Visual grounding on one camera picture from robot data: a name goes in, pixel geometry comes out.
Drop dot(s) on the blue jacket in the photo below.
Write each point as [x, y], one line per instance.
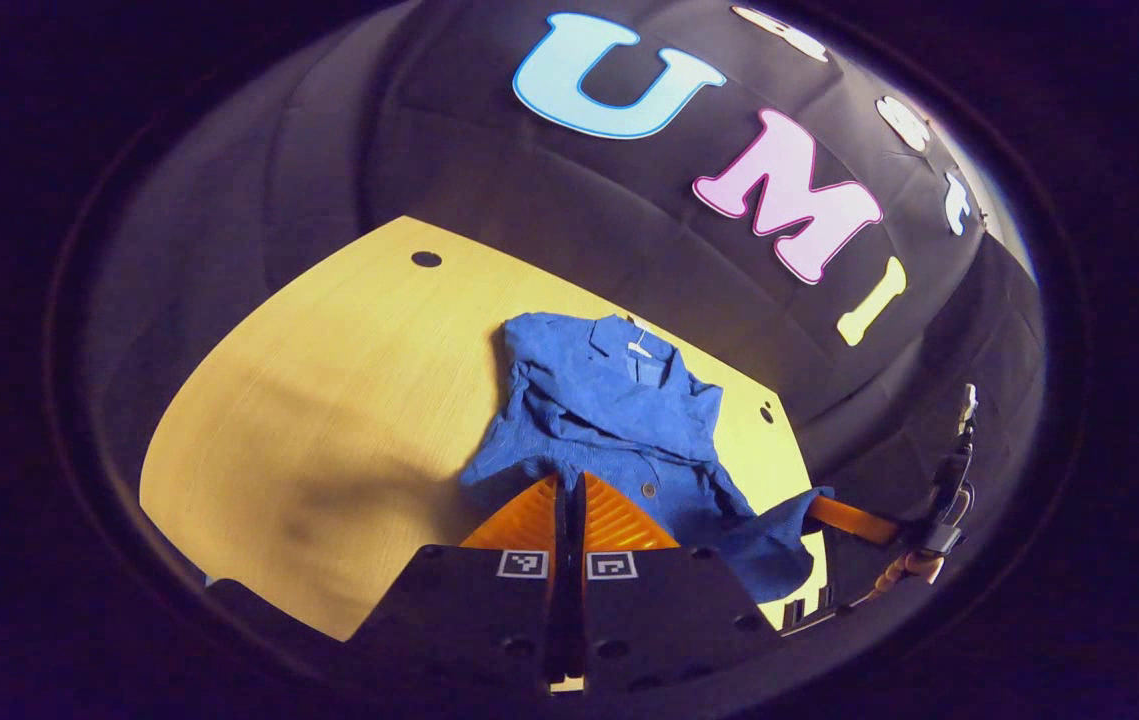
[609, 410]

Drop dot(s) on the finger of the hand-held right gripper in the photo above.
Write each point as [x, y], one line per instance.
[854, 520]

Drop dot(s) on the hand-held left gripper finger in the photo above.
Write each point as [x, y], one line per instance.
[581, 600]
[559, 600]

